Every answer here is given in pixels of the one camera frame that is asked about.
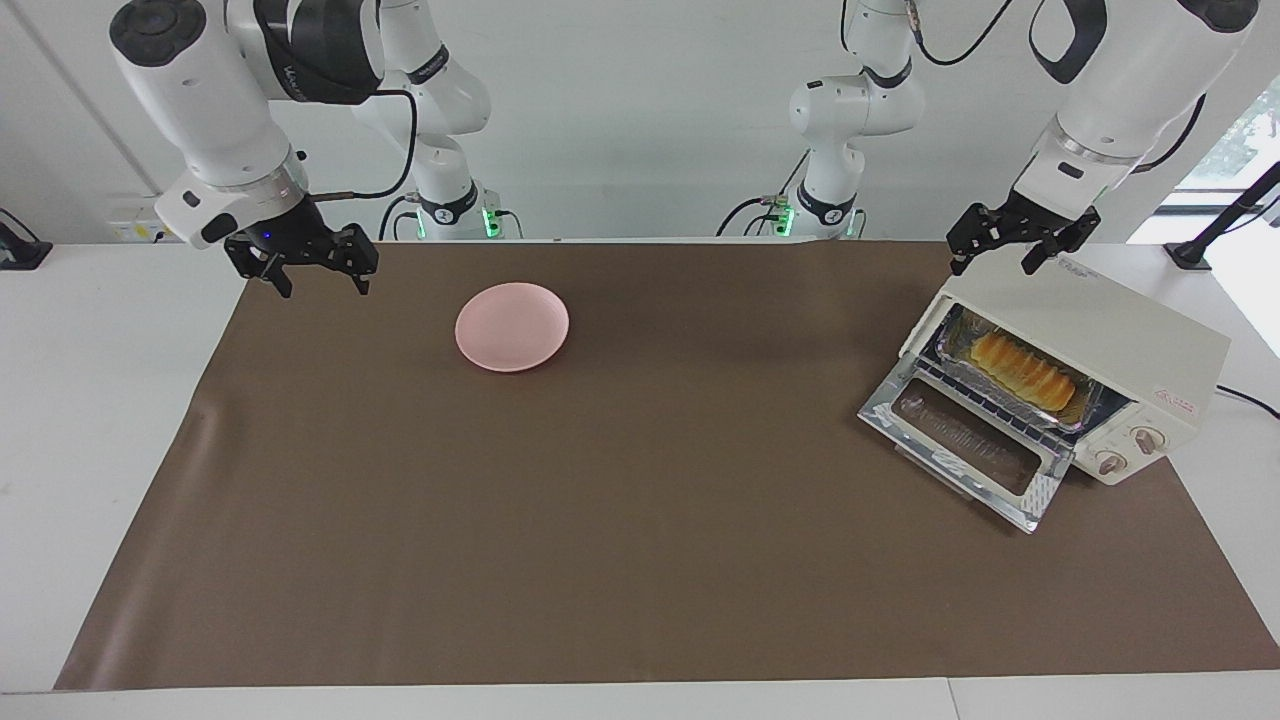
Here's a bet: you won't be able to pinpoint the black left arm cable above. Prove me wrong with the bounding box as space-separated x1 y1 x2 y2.
905 0 1208 173

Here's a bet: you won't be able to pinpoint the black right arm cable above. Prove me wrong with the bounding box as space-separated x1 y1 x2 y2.
308 88 418 201

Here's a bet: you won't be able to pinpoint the brown table mat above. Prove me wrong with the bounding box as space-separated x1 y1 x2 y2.
53 238 1280 691

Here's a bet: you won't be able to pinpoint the glass oven door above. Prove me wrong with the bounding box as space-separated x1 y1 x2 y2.
857 352 1073 534

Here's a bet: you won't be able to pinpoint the aluminium foil tray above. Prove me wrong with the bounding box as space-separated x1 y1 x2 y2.
935 303 1106 433

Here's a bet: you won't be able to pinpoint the black oven power cord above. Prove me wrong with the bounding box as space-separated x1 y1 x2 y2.
1215 384 1280 421

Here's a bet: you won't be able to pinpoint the pink round plate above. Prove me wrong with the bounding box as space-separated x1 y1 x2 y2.
455 283 571 373

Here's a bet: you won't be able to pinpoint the black left base cables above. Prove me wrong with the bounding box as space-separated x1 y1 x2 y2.
715 150 809 239

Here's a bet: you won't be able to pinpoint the black camera stand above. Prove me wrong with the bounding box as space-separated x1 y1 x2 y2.
1165 160 1280 271

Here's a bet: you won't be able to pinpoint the white wall socket strip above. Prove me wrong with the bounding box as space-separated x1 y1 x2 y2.
112 205 177 244

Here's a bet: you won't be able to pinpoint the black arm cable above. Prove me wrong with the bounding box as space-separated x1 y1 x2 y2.
308 88 418 201
905 0 1208 173

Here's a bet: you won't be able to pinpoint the black right base cables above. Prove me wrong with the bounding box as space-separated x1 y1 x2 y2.
378 193 423 241

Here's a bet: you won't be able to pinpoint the black base cables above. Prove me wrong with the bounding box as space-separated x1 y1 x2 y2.
715 150 809 239
378 193 423 241

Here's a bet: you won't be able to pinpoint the golden ridged bread loaf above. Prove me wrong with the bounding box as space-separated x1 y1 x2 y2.
970 330 1078 413

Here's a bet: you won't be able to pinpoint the cream toaster oven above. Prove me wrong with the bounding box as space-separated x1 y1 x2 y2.
900 250 1233 487

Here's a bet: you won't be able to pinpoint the black table clamp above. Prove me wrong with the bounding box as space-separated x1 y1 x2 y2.
0 208 53 271

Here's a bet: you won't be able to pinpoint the metal wire oven rack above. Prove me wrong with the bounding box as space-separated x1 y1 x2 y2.
915 355 1096 443

